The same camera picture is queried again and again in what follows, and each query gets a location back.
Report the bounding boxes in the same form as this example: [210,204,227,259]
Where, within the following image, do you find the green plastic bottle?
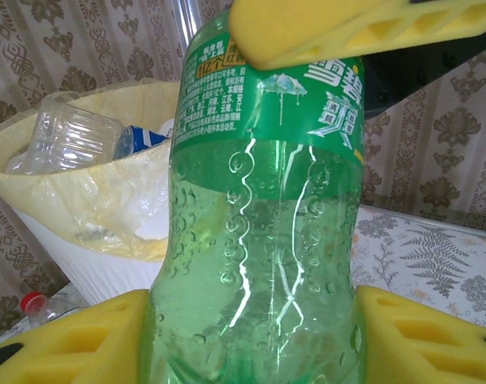
[138,6,368,384]

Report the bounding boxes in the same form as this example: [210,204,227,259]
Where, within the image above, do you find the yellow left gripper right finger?
[353,285,486,384]

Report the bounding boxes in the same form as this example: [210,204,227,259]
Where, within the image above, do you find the yellow plastic bin liner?
[0,79,183,263]

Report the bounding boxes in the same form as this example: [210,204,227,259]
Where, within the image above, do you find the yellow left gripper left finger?
[0,290,152,384]

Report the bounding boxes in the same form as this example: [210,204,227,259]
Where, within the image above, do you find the white plastic bin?
[0,82,183,319]

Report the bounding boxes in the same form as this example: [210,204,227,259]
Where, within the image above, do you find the slim blue label bottle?
[5,93,174,176]

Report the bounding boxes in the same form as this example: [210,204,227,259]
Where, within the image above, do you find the aluminium frame post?
[177,0,202,51]

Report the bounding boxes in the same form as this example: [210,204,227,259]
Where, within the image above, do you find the red cap clear bottle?
[20,290,91,331]

